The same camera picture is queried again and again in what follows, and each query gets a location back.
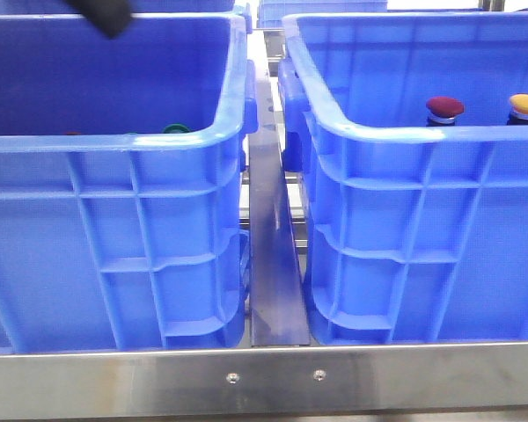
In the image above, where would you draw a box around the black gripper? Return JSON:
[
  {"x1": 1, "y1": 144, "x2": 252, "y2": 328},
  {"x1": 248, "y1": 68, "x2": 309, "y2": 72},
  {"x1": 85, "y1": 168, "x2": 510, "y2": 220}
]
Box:
[{"x1": 65, "y1": 0, "x2": 132, "y2": 39}]

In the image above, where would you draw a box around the red push button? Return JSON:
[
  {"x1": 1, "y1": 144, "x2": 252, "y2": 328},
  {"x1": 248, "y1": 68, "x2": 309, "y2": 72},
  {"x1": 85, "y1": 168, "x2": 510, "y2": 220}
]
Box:
[{"x1": 426, "y1": 96, "x2": 466, "y2": 127}]

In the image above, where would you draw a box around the yellow push button tall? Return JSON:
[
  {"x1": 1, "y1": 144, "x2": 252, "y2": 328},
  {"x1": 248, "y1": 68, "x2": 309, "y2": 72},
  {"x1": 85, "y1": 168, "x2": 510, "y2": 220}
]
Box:
[{"x1": 507, "y1": 93, "x2": 528, "y2": 126}]

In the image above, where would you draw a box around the blue bin with buttons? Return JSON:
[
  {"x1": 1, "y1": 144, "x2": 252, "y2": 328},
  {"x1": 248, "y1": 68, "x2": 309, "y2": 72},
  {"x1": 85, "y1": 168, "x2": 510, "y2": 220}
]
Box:
[{"x1": 0, "y1": 13, "x2": 258, "y2": 354}]

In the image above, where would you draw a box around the green push button right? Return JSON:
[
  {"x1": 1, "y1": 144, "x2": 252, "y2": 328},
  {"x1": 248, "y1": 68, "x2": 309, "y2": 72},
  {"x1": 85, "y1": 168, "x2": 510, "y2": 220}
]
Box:
[{"x1": 162, "y1": 123, "x2": 191, "y2": 134}]

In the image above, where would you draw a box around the steel divider bar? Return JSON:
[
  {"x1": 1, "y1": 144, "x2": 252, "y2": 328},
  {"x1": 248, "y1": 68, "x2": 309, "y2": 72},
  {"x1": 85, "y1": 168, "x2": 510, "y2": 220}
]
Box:
[{"x1": 249, "y1": 59, "x2": 311, "y2": 347}]

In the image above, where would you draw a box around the blue destination bin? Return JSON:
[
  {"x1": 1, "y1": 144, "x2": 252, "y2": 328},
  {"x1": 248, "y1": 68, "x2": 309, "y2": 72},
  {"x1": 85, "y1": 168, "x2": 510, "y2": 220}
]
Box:
[{"x1": 279, "y1": 11, "x2": 528, "y2": 345}]

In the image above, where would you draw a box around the steel front rail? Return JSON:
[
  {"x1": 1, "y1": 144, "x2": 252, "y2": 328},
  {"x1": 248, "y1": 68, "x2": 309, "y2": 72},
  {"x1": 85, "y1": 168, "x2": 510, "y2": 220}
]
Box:
[{"x1": 0, "y1": 342, "x2": 528, "y2": 420}]

